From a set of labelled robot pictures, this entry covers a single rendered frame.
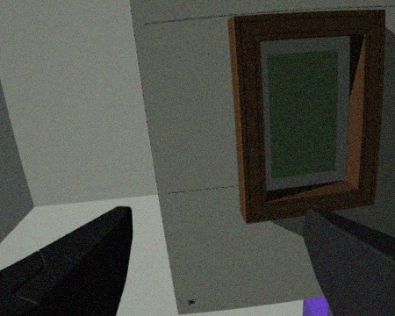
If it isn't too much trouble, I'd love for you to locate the grey flat rectangular board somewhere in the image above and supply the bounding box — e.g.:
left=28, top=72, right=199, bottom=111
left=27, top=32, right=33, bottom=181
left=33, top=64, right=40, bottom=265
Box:
left=128, top=0, right=395, bottom=315

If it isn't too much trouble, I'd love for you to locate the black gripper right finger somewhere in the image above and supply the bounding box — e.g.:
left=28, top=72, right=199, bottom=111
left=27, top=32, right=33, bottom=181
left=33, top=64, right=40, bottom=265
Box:
left=303, top=207, right=395, bottom=316

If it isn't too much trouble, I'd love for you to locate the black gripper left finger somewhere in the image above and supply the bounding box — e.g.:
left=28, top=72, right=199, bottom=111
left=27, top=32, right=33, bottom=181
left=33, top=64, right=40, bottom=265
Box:
left=0, top=207, right=133, bottom=316

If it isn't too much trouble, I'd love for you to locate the brown wooden picture frame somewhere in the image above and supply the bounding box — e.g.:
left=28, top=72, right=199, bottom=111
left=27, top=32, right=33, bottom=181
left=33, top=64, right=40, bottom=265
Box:
left=226, top=10, right=386, bottom=224

